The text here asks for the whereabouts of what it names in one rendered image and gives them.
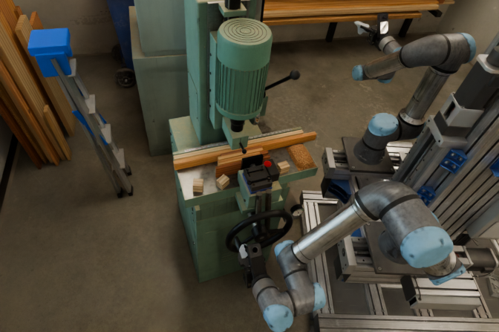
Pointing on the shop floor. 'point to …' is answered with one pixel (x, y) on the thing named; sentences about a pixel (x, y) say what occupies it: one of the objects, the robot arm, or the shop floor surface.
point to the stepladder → (79, 99)
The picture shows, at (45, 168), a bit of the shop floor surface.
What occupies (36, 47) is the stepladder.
